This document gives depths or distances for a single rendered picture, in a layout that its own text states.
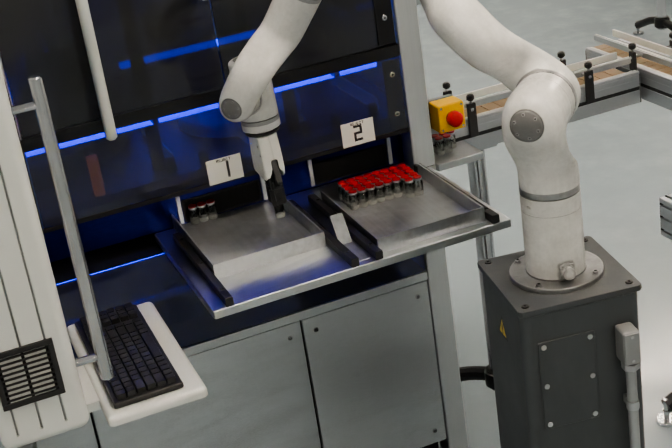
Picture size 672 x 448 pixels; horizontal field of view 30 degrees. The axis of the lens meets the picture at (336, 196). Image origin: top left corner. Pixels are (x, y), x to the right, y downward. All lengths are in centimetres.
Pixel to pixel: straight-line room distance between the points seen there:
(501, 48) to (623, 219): 251
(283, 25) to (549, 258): 71
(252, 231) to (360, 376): 57
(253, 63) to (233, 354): 86
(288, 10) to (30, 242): 70
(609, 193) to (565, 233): 259
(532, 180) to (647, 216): 244
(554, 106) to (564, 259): 34
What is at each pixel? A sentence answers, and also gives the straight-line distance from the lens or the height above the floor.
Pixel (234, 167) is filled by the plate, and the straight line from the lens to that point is 293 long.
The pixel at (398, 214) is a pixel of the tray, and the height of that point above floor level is 88.
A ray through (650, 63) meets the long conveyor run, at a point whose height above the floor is 93.
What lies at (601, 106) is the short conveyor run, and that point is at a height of 86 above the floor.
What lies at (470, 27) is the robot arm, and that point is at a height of 139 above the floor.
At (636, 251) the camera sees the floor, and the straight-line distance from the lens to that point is 461.
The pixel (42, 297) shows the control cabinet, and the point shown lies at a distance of 232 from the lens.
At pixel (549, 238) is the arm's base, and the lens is 250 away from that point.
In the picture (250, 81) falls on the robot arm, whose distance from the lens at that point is 254.
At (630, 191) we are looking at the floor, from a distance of 510.
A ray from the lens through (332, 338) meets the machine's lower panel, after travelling 319.
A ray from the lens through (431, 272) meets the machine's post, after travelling 324.
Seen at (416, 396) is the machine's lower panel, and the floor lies 25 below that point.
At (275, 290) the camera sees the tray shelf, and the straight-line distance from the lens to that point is 262.
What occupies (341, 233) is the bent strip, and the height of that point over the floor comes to 90.
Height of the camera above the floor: 204
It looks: 22 degrees down
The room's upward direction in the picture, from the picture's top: 9 degrees counter-clockwise
